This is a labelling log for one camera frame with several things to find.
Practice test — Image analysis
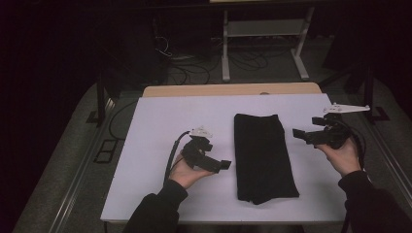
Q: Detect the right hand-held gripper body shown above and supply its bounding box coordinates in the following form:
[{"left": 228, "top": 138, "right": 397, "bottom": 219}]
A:
[{"left": 323, "top": 102, "right": 371, "bottom": 150}]

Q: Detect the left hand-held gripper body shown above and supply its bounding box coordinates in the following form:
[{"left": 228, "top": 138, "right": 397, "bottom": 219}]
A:
[{"left": 182, "top": 126, "right": 214, "bottom": 169}]

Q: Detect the black tank top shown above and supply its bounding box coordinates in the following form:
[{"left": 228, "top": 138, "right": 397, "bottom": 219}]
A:
[{"left": 233, "top": 113, "right": 300, "bottom": 206}]

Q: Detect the person's left hand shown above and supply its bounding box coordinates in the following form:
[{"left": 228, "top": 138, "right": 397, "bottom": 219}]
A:
[{"left": 168, "top": 154, "right": 215, "bottom": 189}]

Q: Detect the person's right hand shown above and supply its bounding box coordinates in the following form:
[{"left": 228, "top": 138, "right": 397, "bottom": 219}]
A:
[{"left": 315, "top": 137, "right": 362, "bottom": 178}]

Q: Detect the black metal stand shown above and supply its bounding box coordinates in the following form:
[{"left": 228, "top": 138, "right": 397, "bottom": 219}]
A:
[
  {"left": 86, "top": 72, "right": 113, "bottom": 128},
  {"left": 362, "top": 64, "right": 392, "bottom": 124}
]

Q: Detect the white table mat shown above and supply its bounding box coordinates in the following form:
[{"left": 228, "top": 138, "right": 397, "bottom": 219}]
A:
[{"left": 100, "top": 93, "right": 349, "bottom": 225}]

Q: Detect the black floor socket plate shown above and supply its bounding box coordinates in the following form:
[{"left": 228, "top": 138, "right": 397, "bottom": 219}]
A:
[{"left": 93, "top": 139, "right": 119, "bottom": 164}]

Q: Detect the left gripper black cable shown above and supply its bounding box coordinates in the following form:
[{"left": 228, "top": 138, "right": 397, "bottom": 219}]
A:
[{"left": 163, "top": 130, "right": 192, "bottom": 185}]

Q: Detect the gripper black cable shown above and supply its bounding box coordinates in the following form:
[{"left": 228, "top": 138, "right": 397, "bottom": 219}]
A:
[
  {"left": 343, "top": 124, "right": 367, "bottom": 170},
  {"left": 163, "top": 130, "right": 192, "bottom": 185}
]

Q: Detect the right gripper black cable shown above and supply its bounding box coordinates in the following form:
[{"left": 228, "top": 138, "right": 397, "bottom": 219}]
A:
[{"left": 343, "top": 124, "right": 367, "bottom": 170}]

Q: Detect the grey metal floor rail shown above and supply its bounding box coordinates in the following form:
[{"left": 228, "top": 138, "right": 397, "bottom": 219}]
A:
[
  {"left": 351, "top": 93, "right": 412, "bottom": 208},
  {"left": 48, "top": 96, "right": 116, "bottom": 233}
]

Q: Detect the tangle of black floor cables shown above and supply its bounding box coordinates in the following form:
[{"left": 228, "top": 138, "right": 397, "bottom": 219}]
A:
[{"left": 168, "top": 48, "right": 270, "bottom": 85}]

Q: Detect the black floor cable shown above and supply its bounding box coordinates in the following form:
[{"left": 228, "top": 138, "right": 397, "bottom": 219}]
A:
[{"left": 108, "top": 100, "right": 139, "bottom": 142}]

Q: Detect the thin white cable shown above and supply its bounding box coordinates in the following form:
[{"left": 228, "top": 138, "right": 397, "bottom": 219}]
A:
[{"left": 154, "top": 35, "right": 173, "bottom": 58}]

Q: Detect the white metal table frame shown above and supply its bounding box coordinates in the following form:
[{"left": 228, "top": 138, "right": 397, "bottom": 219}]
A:
[{"left": 222, "top": 6, "right": 316, "bottom": 83}]

